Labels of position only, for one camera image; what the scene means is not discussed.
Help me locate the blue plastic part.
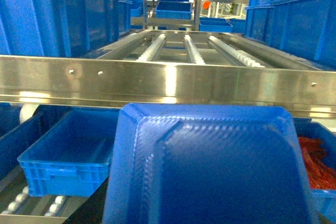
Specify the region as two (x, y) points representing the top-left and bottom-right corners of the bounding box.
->
(102, 103), (319, 223)

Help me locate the steel shelf rack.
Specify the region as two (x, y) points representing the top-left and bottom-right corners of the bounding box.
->
(1, 30), (335, 119)

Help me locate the blue bin with red parts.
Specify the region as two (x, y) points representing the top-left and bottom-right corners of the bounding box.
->
(295, 121), (335, 223)

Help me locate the blue empty bin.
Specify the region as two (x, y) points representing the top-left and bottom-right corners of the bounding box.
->
(17, 109), (119, 197)

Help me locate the large blue bin left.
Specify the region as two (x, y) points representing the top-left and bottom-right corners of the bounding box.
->
(1, 0), (119, 58)

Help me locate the large blue bin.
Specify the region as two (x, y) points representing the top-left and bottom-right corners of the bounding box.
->
(1, 0), (119, 58)
(244, 0), (335, 68)

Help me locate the large blue bin right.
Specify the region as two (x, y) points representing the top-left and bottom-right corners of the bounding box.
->
(244, 0), (335, 68)

